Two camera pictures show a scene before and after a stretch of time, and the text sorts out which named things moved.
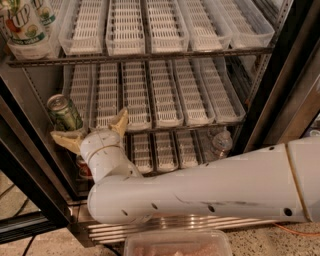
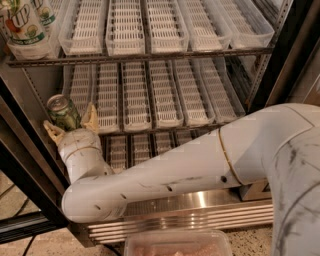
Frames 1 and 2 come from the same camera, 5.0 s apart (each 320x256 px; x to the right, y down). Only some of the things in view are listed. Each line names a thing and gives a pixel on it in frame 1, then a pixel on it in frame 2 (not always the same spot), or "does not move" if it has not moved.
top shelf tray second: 125,28 does not move
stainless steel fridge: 200,79 does not move
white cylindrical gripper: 99,140 -> 78,141
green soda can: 62,113 does not move
